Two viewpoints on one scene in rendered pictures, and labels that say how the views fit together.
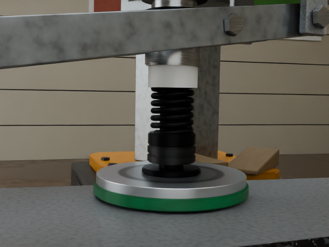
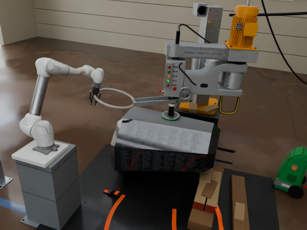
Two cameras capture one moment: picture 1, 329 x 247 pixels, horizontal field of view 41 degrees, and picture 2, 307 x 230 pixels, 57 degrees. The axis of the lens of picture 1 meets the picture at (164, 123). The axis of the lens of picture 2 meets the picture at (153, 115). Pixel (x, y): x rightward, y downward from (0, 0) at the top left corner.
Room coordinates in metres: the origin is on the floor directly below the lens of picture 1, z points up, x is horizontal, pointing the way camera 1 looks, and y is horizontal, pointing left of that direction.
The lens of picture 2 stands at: (-2.01, -1.43, 2.38)
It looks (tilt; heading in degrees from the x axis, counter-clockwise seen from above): 27 degrees down; 32
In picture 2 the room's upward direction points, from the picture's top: 3 degrees clockwise
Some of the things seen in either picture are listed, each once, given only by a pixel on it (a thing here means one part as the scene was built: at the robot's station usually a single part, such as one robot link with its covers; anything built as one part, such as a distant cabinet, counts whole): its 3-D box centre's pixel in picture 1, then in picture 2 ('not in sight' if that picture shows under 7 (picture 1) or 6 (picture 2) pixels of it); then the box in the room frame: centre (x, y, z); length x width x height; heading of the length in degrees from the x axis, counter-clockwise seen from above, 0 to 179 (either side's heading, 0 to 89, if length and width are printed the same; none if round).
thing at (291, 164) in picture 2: not in sight; (297, 159); (1.35, -1.41, 0.43); 0.35 x 0.35 x 0.87; 3
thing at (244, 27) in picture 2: not in sight; (243, 27); (0.97, -0.57, 1.93); 0.31 x 0.28 x 0.40; 33
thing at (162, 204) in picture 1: (171, 179); (170, 115); (0.62, -0.01, 0.87); 0.22 x 0.22 x 0.04
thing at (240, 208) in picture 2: not in sight; (239, 211); (0.42, -1.06, 0.13); 0.25 x 0.10 x 0.01; 15
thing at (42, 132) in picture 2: not in sight; (43, 132); (-0.67, 0.61, 1.00); 0.18 x 0.16 x 0.22; 90
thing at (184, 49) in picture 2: not in sight; (209, 52); (0.81, -0.30, 1.64); 0.96 x 0.25 x 0.17; 123
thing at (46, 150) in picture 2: not in sight; (47, 146); (-0.67, 0.58, 0.86); 0.22 x 0.18 x 0.06; 99
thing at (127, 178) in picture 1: (171, 176); (170, 114); (0.62, -0.01, 0.88); 0.21 x 0.21 x 0.01
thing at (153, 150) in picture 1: (171, 148); not in sight; (0.62, -0.01, 0.92); 0.07 x 0.07 x 0.01
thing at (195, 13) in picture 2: not in sight; (199, 9); (1.33, 0.11, 2.00); 0.20 x 0.18 x 0.15; 18
